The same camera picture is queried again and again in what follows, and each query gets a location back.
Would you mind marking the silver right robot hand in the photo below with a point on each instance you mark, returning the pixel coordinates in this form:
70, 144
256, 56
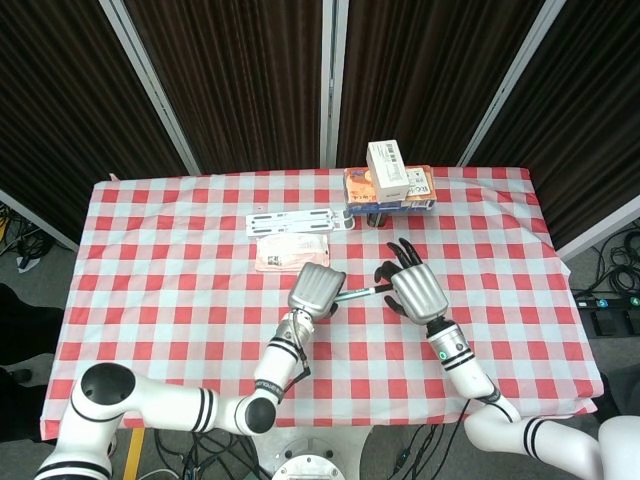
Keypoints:
417, 295

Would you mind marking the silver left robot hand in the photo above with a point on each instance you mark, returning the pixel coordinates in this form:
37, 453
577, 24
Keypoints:
315, 290

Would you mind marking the black marker cap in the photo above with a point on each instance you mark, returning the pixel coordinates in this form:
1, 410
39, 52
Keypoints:
382, 287

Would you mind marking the white green marker body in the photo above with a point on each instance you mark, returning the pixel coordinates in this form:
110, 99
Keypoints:
352, 293

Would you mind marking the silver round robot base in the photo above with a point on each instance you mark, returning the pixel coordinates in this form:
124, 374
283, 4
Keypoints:
307, 462

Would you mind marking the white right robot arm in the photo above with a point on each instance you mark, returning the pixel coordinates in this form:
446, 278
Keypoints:
470, 375

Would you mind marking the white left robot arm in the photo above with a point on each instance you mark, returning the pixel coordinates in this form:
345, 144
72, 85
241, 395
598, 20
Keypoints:
165, 405

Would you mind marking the pink plastic packet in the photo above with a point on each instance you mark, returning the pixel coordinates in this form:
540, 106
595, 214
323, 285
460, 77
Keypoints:
290, 252

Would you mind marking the white grey plastic card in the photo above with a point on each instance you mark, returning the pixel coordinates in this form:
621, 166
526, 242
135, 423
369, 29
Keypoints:
290, 221

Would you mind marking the blue orange flat box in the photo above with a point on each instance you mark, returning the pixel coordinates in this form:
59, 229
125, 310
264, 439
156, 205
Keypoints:
420, 187

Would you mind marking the red white checked tablecloth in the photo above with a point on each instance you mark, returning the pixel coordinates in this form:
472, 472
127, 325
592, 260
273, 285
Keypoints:
200, 310

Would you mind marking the small white cardboard box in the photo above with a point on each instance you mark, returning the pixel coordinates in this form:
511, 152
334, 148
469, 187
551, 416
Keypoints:
387, 170

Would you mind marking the black power strip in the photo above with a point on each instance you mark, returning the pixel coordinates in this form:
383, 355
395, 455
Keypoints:
607, 301

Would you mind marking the black power adapter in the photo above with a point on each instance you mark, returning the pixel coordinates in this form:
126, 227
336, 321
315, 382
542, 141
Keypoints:
606, 322

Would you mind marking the dark corrugated partition panel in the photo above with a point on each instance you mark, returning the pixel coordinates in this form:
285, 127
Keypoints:
585, 125
65, 110
240, 80
425, 70

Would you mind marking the grey partition base rail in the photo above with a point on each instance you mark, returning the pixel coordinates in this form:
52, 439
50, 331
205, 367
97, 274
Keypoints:
40, 217
600, 231

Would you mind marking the grey partition post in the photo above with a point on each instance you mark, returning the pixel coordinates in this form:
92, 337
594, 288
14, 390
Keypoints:
334, 75
510, 80
150, 85

